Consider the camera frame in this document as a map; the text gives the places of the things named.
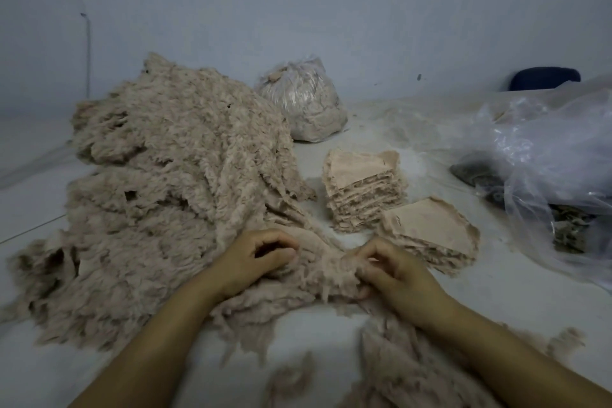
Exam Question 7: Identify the person's right hand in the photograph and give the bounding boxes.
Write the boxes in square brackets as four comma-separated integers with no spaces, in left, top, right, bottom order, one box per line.
[354,235,460,332]

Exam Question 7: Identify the person's right forearm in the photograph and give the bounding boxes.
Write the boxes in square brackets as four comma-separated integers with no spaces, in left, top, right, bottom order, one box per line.
[425,300,612,408]

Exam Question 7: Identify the large clear plastic bag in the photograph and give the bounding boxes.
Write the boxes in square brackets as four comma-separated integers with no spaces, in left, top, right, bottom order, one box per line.
[454,82,612,289]

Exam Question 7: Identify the blue chair back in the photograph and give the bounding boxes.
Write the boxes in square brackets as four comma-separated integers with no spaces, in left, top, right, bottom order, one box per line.
[509,66,583,92]

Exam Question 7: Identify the large pile beige fabric scraps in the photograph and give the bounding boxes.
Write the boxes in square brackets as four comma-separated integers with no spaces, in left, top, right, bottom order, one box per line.
[0,51,321,356]

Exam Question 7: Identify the clear bag of beige scraps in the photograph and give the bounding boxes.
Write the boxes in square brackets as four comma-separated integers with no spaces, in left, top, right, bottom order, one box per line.
[256,55,350,144]

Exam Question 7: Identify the stack of sorted beige pieces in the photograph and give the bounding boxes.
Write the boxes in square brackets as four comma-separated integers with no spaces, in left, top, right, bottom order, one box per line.
[321,147,409,233]

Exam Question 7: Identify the person's left hand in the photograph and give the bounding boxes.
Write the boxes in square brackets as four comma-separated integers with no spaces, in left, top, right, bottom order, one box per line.
[196,227,302,303]

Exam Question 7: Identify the person's left forearm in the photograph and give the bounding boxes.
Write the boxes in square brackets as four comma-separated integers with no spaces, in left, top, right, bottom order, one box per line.
[71,279,226,408]

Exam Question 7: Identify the beige scrap strips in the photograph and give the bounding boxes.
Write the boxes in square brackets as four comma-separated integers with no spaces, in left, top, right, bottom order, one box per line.
[210,221,508,408]

